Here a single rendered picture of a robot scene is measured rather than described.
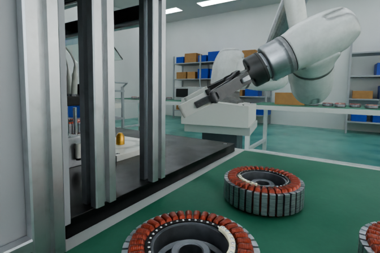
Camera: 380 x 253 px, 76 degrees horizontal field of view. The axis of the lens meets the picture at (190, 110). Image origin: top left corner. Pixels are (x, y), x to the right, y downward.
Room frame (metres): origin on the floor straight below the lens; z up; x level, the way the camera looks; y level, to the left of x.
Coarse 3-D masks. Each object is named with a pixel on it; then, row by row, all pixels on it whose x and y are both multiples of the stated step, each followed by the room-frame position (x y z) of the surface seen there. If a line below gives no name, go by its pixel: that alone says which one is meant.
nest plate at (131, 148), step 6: (126, 138) 0.63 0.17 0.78; (132, 138) 0.63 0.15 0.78; (138, 138) 0.63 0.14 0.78; (126, 144) 0.56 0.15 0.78; (132, 144) 0.57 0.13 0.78; (138, 144) 0.57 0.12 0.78; (120, 150) 0.51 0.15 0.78; (126, 150) 0.51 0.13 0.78; (132, 150) 0.51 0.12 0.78; (138, 150) 0.51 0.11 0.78; (120, 156) 0.47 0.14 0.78; (126, 156) 0.48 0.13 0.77; (132, 156) 0.50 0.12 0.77
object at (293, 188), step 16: (224, 176) 0.35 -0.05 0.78; (240, 176) 0.34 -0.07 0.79; (256, 176) 0.38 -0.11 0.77; (272, 176) 0.37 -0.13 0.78; (288, 176) 0.35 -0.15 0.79; (224, 192) 0.34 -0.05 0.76; (240, 192) 0.31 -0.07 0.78; (256, 192) 0.30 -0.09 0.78; (272, 192) 0.30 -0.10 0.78; (288, 192) 0.30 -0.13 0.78; (304, 192) 0.32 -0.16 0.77; (240, 208) 0.31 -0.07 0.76; (256, 208) 0.30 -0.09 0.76; (272, 208) 0.29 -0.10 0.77; (288, 208) 0.29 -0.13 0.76
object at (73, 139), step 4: (68, 136) 0.43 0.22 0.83; (72, 136) 0.44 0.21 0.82; (76, 136) 0.44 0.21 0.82; (68, 140) 0.42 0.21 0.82; (72, 140) 0.43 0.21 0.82; (76, 140) 0.43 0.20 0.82; (80, 140) 0.44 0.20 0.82; (68, 144) 0.42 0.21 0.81; (72, 144) 0.43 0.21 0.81; (68, 148) 0.42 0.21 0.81; (72, 148) 0.43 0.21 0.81; (68, 152) 0.42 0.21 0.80; (72, 152) 0.43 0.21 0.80; (72, 156) 0.43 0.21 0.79; (72, 160) 0.43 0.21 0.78; (76, 160) 0.43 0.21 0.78; (80, 160) 0.44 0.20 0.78; (72, 164) 0.43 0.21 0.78; (76, 164) 0.43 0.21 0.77; (80, 164) 0.44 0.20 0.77
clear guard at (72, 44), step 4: (68, 40) 0.76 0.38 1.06; (72, 40) 0.76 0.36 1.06; (76, 40) 0.76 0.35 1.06; (68, 44) 0.83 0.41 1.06; (72, 44) 0.83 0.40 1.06; (76, 44) 0.82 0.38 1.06; (68, 48) 0.86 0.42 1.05; (72, 48) 0.85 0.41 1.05; (76, 48) 0.84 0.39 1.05; (72, 52) 0.87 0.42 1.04; (76, 52) 0.86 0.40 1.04; (116, 52) 0.76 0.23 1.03; (76, 56) 0.88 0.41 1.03; (116, 56) 0.78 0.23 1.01; (120, 56) 0.78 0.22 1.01; (76, 60) 0.90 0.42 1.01
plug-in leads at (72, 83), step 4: (68, 52) 0.44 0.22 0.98; (72, 56) 0.44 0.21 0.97; (68, 68) 0.46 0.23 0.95; (76, 68) 0.44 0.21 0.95; (68, 72) 0.46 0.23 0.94; (76, 72) 0.44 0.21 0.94; (68, 76) 0.46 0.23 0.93; (72, 76) 0.44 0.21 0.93; (76, 76) 0.44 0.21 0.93; (68, 80) 0.46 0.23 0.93; (72, 80) 0.44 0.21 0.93; (76, 80) 0.44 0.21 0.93; (68, 84) 0.46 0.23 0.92; (72, 84) 0.44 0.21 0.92; (76, 84) 0.44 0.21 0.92; (68, 88) 0.46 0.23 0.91; (72, 88) 0.44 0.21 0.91; (76, 88) 0.44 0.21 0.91; (68, 92) 0.45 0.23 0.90; (72, 92) 0.44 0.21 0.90; (76, 92) 0.44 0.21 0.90; (72, 96) 0.44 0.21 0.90; (76, 96) 0.44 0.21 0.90
